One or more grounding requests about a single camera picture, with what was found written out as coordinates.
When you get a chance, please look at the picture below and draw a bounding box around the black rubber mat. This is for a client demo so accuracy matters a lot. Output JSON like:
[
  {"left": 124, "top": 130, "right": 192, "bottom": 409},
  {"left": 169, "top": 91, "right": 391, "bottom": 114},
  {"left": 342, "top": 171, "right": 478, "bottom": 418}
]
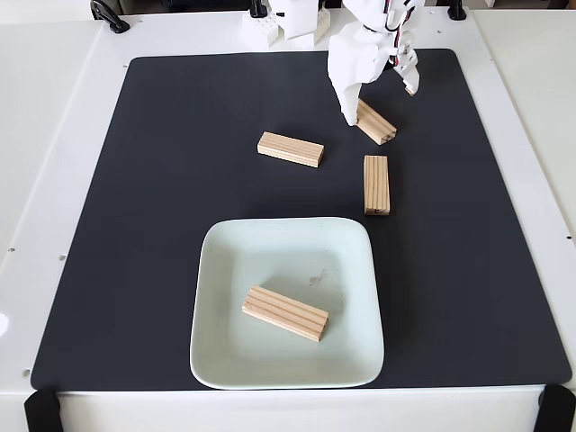
[{"left": 30, "top": 48, "right": 572, "bottom": 392}]

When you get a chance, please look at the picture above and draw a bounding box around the red black white servo cable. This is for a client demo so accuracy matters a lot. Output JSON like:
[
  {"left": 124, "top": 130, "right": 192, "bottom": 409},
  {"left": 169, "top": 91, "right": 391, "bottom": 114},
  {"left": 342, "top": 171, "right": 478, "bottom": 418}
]
[{"left": 362, "top": 0, "right": 418, "bottom": 59}]

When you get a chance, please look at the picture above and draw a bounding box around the grooved wooden block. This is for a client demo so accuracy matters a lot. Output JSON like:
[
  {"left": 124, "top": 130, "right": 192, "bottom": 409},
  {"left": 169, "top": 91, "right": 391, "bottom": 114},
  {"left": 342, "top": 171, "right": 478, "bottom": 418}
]
[
  {"left": 241, "top": 285, "right": 330, "bottom": 344},
  {"left": 256, "top": 130, "right": 326, "bottom": 169},
  {"left": 355, "top": 98, "right": 398, "bottom": 147},
  {"left": 363, "top": 155, "right": 392, "bottom": 216}
]

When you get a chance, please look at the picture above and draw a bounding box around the pale green square plate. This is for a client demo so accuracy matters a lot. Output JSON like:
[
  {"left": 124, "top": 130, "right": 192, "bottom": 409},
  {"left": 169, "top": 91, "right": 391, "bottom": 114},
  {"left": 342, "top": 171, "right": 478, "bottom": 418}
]
[{"left": 188, "top": 217, "right": 386, "bottom": 391}]

